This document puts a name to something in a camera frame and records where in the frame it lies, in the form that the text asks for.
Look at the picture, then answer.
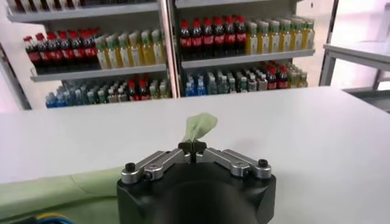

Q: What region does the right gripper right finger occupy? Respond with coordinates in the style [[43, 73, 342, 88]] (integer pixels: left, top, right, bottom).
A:
[[194, 140, 273, 180]]

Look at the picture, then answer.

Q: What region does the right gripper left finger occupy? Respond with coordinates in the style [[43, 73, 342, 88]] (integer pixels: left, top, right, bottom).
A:
[[121, 140, 194, 184]]

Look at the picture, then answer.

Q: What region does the light green polo shirt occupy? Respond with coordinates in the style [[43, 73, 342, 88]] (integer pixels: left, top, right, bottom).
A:
[[0, 112, 219, 224]]

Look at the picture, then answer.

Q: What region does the small red-cap cola bottle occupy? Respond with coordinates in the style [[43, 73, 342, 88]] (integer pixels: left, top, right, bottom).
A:
[[127, 79, 140, 102], [277, 65, 288, 89], [138, 79, 150, 101], [266, 66, 278, 91]]

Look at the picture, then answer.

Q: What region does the small dark bottle white cap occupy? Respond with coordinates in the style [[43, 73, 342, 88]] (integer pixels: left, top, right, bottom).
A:
[[118, 83, 129, 103], [97, 85, 108, 104], [256, 72, 268, 91], [225, 75, 236, 94], [235, 75, 247, 93], [246, 74, 257, 92], [87, 86, 98, 105], [107, 85, 119, 103]]

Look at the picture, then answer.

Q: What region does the small green tinted bottle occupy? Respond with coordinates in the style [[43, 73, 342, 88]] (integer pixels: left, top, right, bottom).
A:
[[66, 88, 77, 107], [215, 72, 226, 94], [205, 72, 216, 95], [76, 87, 88, 106]]

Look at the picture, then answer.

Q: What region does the blue water bottle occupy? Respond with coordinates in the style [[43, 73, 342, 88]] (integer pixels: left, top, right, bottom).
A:
[[55, 90, 67, 108], [184, 77, 196, 97], [194, 75, 206, 96], [45, 91, 57, 109]]

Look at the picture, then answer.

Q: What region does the black slanted metal pole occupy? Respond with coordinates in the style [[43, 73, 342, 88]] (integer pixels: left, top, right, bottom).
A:
[[327, 0, 340, 44]]

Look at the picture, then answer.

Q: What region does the white metal frame table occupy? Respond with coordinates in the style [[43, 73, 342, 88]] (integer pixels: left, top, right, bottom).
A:
[[318, 41, 390, 92]]

